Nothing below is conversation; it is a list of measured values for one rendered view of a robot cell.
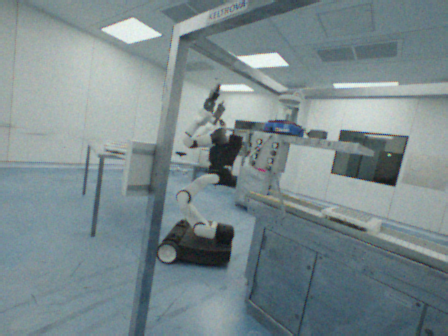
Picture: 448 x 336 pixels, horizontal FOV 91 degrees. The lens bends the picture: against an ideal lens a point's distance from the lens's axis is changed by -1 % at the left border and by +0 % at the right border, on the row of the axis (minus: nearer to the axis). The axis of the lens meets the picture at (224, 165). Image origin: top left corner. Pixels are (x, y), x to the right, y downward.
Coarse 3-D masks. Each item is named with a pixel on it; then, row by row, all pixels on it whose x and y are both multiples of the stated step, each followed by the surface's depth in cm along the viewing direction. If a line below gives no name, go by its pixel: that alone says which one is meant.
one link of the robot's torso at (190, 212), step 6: (180, 192) 207; (180, 198) 206; (186, 198) 206; (180, 204) 207; (186, 204) 207; (192, 204) 219; (186, 210) 209; (192, 210) 212; (186, 216) 213; (192, 216) 212; (198, 216) 213; (192, 222) 213; (198, 222) 211; (204, 222) 214
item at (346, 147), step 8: (256, 136) 144; (264, 136) 140; (272, 136) 136; (280, 136) 132; (288, 136) 129; (296, 136) 125; (296, 144) 156; (304, 144) 122; (312, 144) 119; (320, 144) 116; (328, 144) 113; (336, 144) 110; (344, 144) 108; (352, 144) 105; (352, 152) 129; (360, 152) 117; (368, 152) 121
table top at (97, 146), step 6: (90, 144) 268; (96, 144) 276; (102, 144) 290; (96, 150) 225; (102, 150) 234; (102, 156) 205; (108, 156) 208; (114, 156) 212; (174, 156) 303; (174, 162) 248; (180, 162) 253; (186, 162) 261; (192, 162) 273
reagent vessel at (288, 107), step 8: (280, 96) 142; (288, 96) 138; (296, 96) 137; (280, 104) 142; (288, 104) 138; (296, 104) 139; (280, 112) 141; (288, 112) 139; (296, 112) 140; (280, 120) 141; (288, 120) 139; (296, 120) 142
